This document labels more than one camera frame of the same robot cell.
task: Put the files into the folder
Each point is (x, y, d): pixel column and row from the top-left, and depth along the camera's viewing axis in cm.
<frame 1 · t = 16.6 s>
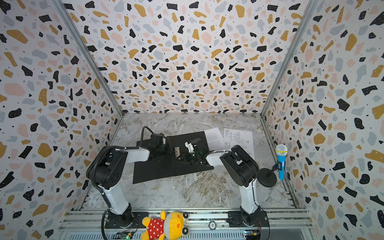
left hand: (175, 147, 97), fingers closed
right hand: (174, 158, 89), fingers open
orange and black folder: (145, 176, 89), point 2 cm above the table
text printed paper sheet: (215, 141, 108), on the table
technical drawing paper sheet: (243, 138, 111), on the table
blue toy microphone: (281, 149, 74), point 25 cm above the table
black microphone stand: (268, 179, 83), point 7 cm above the table

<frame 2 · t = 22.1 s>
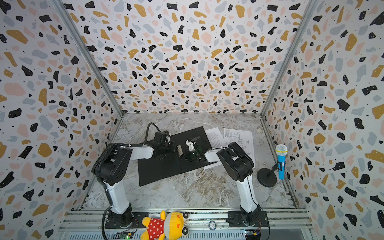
left hand: (178, 145, 98), fingers closed
right hand: (178, 155, 94), fingers closed
the named things where they were.

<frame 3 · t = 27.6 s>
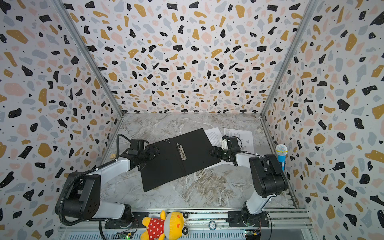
left hand: (155, 151, 91), fingers open
right hand: (211, 150, 95), fingers open
orange and black folder: (178, 157, 99), on the table
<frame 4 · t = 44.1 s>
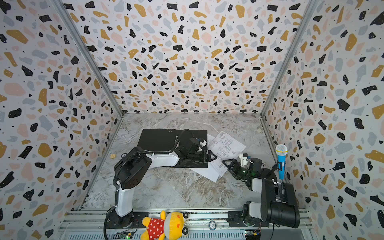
left hand: (213, 157, 87), fingers open
right hand: (224, 163, 88), fingers open
orange and black folder: (163, 140, 109), on the table
